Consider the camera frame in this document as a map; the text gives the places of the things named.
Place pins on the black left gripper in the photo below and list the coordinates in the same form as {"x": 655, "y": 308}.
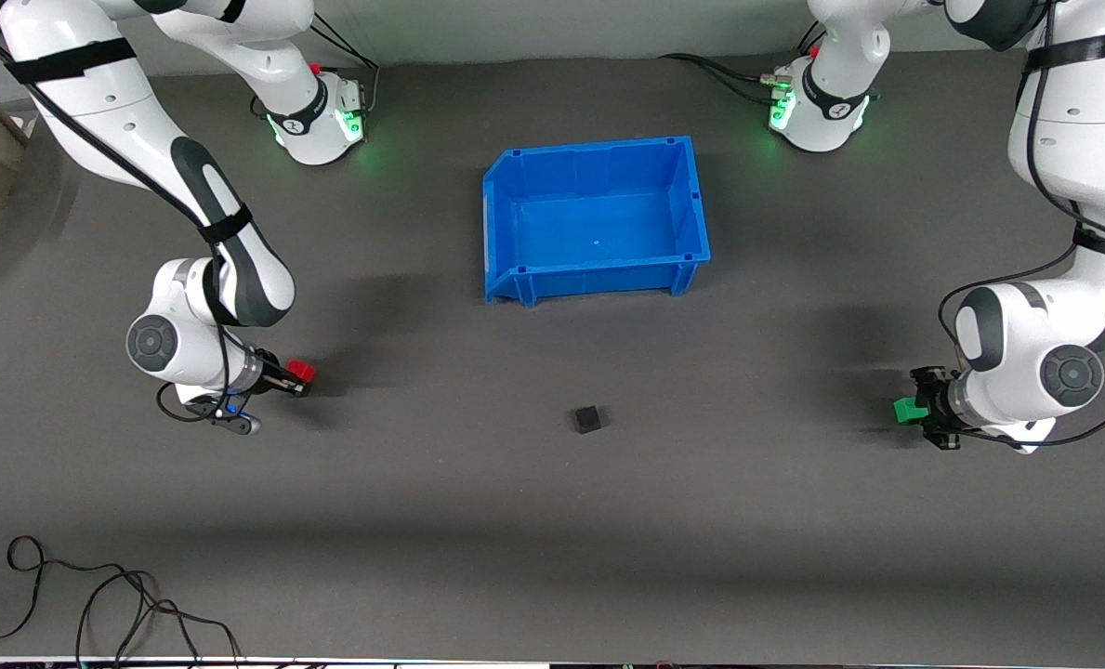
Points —
{"x": 933, "y": 402}

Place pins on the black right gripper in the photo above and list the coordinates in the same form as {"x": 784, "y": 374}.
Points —
{"x": 271, "y": 374}

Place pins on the small red cube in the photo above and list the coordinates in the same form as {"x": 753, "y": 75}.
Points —
{"x": 302, "y": 371}

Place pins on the small green cube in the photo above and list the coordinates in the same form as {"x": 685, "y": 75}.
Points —
{"x": 905, "y": 410}

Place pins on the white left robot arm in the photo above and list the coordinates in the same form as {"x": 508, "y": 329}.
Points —
{"x": 1072, "y": 121}

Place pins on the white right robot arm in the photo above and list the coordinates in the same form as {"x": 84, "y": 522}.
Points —
{"x": 115, "y": 102}

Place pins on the small black cube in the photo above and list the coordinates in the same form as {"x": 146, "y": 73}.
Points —
{"x": 587, "y": 420}

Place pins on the dark grey table mat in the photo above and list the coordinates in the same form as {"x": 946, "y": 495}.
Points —
{"x": 552, "y": 557}

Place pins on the blue plastic storage bin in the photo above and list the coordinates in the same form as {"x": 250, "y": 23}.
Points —
{"x": 598, "y": 228}

